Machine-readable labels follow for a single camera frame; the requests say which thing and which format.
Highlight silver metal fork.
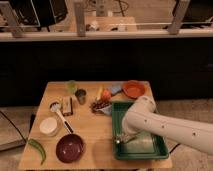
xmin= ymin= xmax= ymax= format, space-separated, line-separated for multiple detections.
xmin=115 ymin=134 xmax=127 ymax=144

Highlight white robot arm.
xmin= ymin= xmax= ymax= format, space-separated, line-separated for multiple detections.
xmin=122 ymin=95 xmax=213 ymax=155

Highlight green plastic tray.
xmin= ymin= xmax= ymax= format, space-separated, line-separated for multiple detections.
xmin=111 ymin=102 xmax=169 ymax=160

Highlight dark red grapes cluster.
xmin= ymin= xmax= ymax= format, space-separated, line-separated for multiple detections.
xmin=90 ymin=100 xmax=111 ymax=112

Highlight orange ceramic bowl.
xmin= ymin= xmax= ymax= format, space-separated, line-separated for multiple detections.
xmin=122 ymin=80 xmax=145 ymax=99

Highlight orange toy fruit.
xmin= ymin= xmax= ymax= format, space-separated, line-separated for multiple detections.
xmin=101 ymin=90 xmax=111 ymax=101

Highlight blue cloth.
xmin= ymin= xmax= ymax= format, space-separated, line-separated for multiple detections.
xmin=107 ymin=84 xmax=122 ymax=96

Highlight yellow banana toy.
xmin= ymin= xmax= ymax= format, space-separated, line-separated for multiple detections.
xmin=96 ymin=86 xmax=103 ymax=101

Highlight wooden table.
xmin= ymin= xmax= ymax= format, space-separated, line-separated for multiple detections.
xmin=19 ymin=82 xmax=172 ymax=170

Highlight dark purple bowl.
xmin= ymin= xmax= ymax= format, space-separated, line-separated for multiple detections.
xmin=56 ymin=134 xmax=84 ymax=163

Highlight wooden block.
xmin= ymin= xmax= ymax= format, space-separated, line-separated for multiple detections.
xmin=62 ymin=96 xmax=73 ymax=116

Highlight green translucent cup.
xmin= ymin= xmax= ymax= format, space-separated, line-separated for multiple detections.
xmin=67 ymin=80 xmax=77 ymax=94

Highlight white-headed dish brush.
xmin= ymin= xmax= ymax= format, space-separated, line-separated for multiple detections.
xmin=50 ymin=102 xmax=73 ymax=133

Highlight white round lidded container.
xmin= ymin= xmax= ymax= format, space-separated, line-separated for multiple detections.
xmin=39 ymin=117 xmax=58 ymax=136

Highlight green chili pepper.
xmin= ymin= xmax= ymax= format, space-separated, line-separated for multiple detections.
xmin=28 ymin=139 xmax=46 ymax=164

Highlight black cable on floor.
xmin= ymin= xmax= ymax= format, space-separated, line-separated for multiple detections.
xmin=169 ymin=143 xmax=181 ymax=154

